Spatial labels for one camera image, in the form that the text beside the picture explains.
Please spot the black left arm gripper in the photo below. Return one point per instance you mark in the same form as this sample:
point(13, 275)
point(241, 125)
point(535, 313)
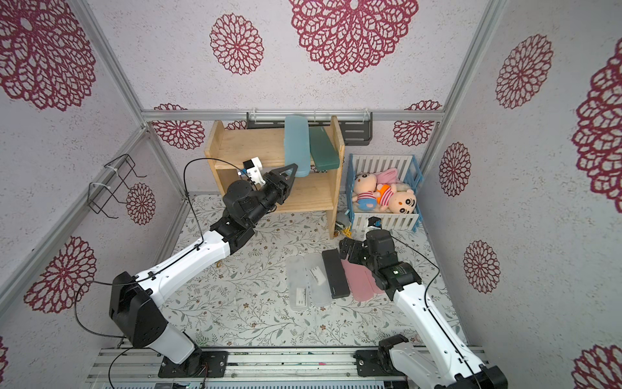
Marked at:
point(281, 186)

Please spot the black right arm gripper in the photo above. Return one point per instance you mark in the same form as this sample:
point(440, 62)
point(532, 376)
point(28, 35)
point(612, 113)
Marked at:
point(352, 250)

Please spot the teal pencil case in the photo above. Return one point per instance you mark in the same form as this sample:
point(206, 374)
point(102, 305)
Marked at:
point(296, 144)

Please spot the black pencil case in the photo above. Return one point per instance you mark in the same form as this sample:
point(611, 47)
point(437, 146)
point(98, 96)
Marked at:
point(336, 276)

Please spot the dark green pencil case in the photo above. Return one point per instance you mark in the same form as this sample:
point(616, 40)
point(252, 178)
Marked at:
point(322, 150)

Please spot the frosted white pencil case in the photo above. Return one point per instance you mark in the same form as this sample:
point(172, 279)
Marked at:
point(317, 277)
point(297, 283)

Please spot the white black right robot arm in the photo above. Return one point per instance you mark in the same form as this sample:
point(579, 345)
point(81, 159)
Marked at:
point(423, 316)

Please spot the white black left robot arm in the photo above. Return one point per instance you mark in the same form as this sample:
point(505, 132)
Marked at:
point(136, 300)

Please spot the orange shirt plush doll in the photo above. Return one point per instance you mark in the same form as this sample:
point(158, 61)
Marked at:
point(394, 196)

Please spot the pink plush doll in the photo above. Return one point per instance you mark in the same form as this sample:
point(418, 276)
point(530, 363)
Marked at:
point(364, 193)

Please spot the blue white toy crib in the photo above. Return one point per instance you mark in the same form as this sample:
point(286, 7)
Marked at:
point(408, 172)

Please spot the yellow keychain by crib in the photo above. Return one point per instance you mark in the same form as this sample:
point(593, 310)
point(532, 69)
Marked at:
point(343, 225)

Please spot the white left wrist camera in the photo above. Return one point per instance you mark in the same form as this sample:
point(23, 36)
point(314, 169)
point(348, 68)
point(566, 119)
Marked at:
point(253, 170)

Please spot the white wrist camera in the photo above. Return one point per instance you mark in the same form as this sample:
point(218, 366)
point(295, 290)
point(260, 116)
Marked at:
point(253, 170)
point(374, 223)

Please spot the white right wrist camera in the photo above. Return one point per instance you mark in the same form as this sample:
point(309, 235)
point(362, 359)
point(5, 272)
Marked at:
point(374, 223)

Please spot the dark metal wall shelf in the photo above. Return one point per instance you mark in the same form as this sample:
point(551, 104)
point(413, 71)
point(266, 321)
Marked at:
point(354, 133)

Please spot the black wire wall rack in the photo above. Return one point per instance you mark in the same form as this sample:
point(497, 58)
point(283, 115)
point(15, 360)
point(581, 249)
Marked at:
point(99, 194)

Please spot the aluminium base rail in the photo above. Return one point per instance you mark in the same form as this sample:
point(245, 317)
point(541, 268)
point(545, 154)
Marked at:
point(328, 367)

